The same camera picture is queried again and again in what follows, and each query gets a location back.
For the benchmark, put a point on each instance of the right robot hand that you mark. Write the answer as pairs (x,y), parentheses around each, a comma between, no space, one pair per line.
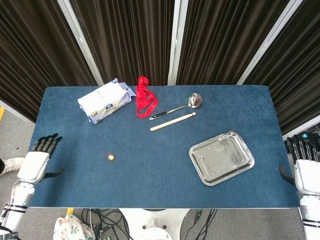
(305,172)

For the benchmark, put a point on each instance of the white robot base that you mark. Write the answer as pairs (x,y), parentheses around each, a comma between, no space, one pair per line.
(155,223)

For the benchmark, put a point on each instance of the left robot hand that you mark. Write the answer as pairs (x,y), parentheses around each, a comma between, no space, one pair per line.
(35,163)

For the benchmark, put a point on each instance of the steel rectangular tray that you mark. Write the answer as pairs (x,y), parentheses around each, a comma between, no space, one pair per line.
(221,158)

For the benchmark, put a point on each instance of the dark brown curtain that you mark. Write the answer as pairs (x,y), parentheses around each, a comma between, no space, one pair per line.
(125,37)

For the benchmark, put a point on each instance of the blue table mat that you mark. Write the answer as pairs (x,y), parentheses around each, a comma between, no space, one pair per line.
(160,150)

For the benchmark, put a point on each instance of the white partition post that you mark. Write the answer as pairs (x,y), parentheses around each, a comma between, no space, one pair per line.
(177,41)
(80,41)
(270,40)

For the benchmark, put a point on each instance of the wooden drumstick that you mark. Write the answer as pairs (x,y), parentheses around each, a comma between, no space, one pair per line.
(172,121)

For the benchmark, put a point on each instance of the white tissue pack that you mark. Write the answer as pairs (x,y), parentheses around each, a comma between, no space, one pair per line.
(105,101)

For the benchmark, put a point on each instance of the red ribbon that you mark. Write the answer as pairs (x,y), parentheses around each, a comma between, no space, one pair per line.
(143,100)

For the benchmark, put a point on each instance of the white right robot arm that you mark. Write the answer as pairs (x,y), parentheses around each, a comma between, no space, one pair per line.
(310,217)

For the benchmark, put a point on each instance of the floral fabric bag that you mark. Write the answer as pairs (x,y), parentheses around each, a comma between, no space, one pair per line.
(71,228)

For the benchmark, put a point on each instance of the floral shoe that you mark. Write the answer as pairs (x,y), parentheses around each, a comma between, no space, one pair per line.
(11,165)

